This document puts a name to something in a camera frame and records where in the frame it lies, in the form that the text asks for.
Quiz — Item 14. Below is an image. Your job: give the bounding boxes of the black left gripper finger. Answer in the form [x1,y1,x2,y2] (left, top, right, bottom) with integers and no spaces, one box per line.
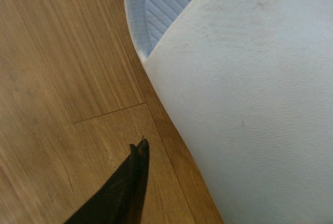
[65,138,149,223]

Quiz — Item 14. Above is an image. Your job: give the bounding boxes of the light blue rubber slipper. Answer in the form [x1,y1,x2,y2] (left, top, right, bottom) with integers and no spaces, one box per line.
[124,0,332,223]

